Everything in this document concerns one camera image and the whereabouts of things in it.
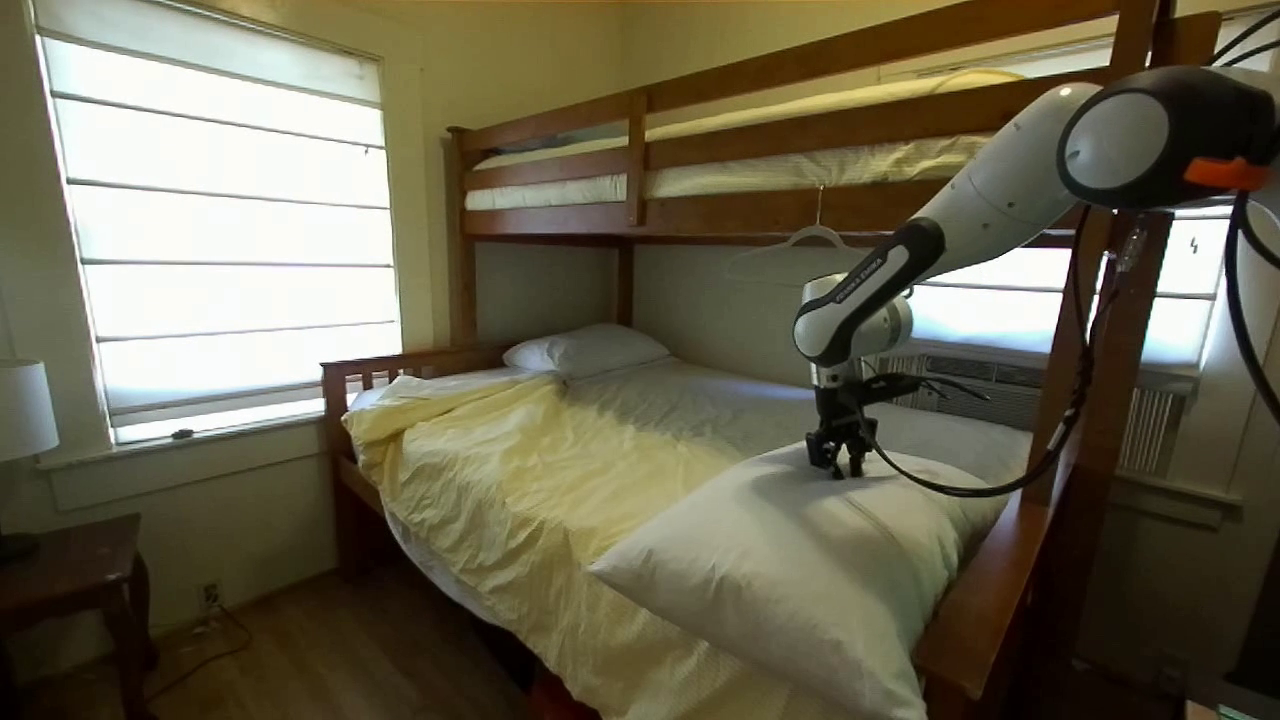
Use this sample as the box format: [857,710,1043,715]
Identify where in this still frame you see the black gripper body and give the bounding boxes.
[809,379,885,450]

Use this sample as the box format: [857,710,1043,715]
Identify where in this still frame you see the large white pillow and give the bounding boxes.
[585,438,1013,720]

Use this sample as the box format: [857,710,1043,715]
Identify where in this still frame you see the small white pillow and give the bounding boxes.
[502,322,677,379]

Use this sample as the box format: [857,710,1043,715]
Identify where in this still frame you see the bright window behind bunk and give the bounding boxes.
[901,195,1240,374]

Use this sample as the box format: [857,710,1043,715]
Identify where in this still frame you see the white plastic clothes hanger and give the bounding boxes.
[768,185,861,262]

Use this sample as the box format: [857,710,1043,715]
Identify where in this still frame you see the pale yellow striped bedsheet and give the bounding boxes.
[339,356,1040,720]

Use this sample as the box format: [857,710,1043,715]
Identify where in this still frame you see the window with white blind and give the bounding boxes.
[27,0,410,454]

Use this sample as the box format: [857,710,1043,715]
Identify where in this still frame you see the dark wooden nightstand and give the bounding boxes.
[0,508,162,720]

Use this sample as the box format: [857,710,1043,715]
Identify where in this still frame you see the white shade table lamp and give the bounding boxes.
[0,356,66,567]

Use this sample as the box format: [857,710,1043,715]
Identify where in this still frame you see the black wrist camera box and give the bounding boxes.
[851,368,929,409]

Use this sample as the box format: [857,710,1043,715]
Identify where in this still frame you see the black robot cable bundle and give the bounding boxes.
[866,194,1280,504]

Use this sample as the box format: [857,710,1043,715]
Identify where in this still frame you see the wooden bunk bed frame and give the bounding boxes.
[315,0,1223,720]
[461,38,1128,218]

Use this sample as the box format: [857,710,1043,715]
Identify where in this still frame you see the wall outlet with plug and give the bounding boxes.
[194,575,233,634]

